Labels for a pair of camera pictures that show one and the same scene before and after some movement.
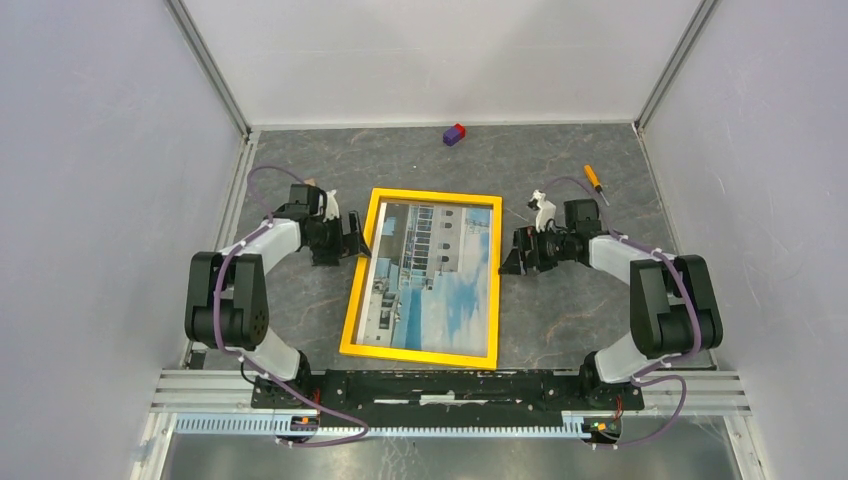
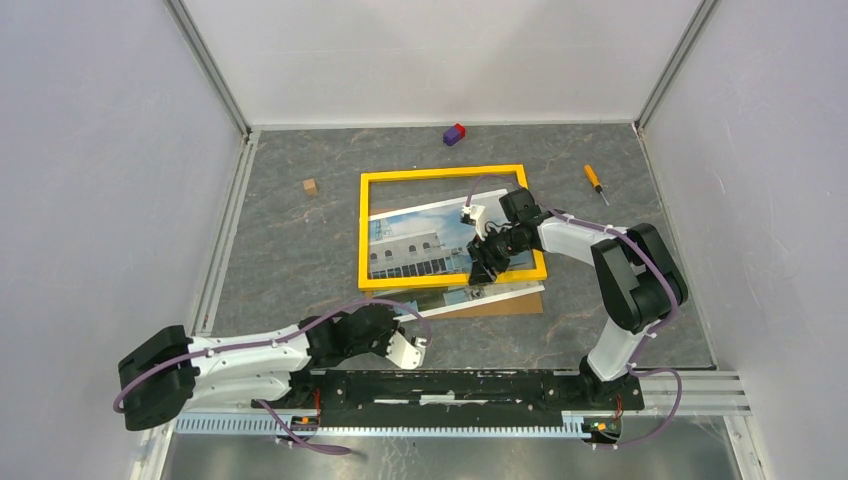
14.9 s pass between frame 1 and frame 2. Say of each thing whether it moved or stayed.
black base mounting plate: stayed
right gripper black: moved
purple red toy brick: stayed
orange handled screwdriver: stayed
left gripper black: moved
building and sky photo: moved
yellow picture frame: moved
